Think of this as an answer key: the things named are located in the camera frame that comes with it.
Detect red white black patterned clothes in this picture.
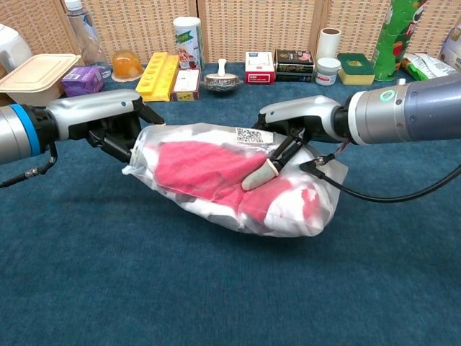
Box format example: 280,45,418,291
138,129,334,237

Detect maroon pink flat box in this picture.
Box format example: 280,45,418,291
171,67,202,102

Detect white round jar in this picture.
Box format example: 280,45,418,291
315,57,341,87

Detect white rounded kitchen appliance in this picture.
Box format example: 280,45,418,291
0,23,32,73

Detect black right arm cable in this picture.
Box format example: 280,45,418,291
299,154,461,203

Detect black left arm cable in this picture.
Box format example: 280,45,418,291
0,142,58,189

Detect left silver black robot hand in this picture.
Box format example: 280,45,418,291
34,89,166,163

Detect white green printed canister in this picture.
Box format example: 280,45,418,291
173,16,203,71

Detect translucent frosted zip bag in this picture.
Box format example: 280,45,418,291
121,122,349,238

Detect dark patterned bowl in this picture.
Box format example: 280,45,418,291
204,73,242,94

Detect black printed box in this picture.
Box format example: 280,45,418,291
274,48,315,83

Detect green chips can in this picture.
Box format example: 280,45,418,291
373,0,428,81

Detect yellow plastic egg tray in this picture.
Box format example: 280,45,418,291
135,51,180,104

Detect red white small box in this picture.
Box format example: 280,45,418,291
245,51,275,85

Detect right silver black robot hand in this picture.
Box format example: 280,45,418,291
241,94,352,191

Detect small purple box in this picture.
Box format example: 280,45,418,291
61,66,105,99

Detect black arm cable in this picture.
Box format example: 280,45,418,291
0,142,58,189
299,154,461,203

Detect green yellow sponge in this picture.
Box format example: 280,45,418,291
337,53,376,87

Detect beige lidded lunch box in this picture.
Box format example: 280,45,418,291
0,53,82,107

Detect white paper roll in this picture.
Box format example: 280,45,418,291
315,27,342,62

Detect orange jelly cup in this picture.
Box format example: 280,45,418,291
110,49,146,83

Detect clear plastic water bottle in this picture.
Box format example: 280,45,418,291
64,0,112,79

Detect woven folding screen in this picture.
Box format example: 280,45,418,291
0,0,461,68

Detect green white snack bag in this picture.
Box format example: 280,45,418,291
401,52,461,82

